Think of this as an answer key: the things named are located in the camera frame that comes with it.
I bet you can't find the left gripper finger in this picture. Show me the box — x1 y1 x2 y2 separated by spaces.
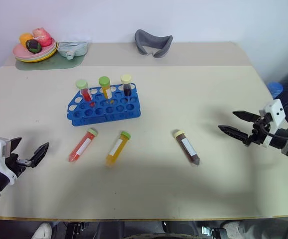
9 137 23 153
28 142 50 168

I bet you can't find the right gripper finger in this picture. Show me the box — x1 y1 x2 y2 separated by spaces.
217 124 250 145
232 111 262 123

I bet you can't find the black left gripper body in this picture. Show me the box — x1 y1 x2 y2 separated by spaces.
4 152 32 178

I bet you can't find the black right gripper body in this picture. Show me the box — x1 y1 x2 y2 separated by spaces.
243 113 272 147

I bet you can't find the red liquid tube, green cap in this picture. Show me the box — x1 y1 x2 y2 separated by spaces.
75 79 95 107
68 127 99 163

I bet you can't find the dark liquid tube, yellow cap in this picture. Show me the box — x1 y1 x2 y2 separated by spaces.
120 74 133 97
173 129 201 166

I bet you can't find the yellow liquid tube, green cap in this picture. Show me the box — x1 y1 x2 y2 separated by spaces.
105 130 132 168
98 76 114 101

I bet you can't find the blue tube rack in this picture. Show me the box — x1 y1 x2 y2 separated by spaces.
66 83 142 127

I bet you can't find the blue bottle cap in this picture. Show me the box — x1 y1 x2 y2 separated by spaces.
267 81 284 99

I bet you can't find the white rounded shape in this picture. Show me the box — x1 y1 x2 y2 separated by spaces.
31 222 53 239

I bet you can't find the green placemat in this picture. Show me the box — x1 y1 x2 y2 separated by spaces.
14 53 88 71

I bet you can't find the stack of coloured plates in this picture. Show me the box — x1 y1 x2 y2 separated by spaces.
15 42 59 63

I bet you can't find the pink plate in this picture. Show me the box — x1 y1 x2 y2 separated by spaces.
12 40 57 59

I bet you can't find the dark brown green toy ball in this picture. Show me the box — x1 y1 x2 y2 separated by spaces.
25 39 42 54

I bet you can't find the orange toy fruit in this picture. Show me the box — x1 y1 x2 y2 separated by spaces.
19 32 34 46

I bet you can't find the pink toy peach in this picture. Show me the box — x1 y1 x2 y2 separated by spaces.
32 27 53 48

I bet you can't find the pale blue fabric pouch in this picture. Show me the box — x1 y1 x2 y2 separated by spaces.
57 40 89 61

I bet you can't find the grey foam face pad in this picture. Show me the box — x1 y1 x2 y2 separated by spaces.
134 29 173 59

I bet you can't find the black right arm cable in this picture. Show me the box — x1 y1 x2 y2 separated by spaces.
259 123 288 142

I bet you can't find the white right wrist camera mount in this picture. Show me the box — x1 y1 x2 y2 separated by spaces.
258 99 286 148

